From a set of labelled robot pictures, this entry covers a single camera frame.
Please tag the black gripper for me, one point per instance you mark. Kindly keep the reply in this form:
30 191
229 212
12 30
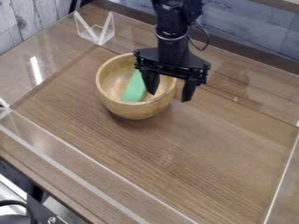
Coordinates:
172 59

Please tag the green rectangular block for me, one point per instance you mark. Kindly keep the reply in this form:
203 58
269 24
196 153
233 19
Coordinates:
135 88

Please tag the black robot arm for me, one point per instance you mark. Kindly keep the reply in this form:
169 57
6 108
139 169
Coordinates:
175 17

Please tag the wooden bowl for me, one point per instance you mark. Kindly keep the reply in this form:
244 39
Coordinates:
112 78

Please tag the clear acrylic tray walls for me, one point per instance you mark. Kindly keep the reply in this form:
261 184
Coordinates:
213 161

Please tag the clear acrylic corner bracket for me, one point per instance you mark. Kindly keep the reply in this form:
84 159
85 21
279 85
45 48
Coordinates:
96 34

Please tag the black metal table bracket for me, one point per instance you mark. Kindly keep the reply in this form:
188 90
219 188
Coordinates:
42 215

